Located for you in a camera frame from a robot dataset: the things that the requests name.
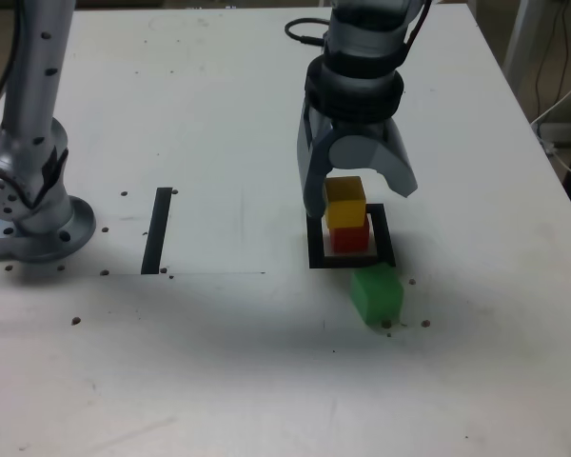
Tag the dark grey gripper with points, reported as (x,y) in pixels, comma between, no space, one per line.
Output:
(359,129)

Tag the yellow cube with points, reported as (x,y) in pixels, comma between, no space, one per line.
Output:
(345,200)

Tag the red cube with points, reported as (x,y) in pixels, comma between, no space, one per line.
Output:
(349,239)

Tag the green cube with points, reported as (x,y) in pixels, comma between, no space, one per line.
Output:
(376,295)

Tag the black tape square outline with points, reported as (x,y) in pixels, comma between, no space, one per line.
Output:
(383,238)

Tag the black tape strip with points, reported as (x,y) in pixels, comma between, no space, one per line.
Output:
(156,228)

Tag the white metal post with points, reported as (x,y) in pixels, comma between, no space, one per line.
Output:
(523,28)

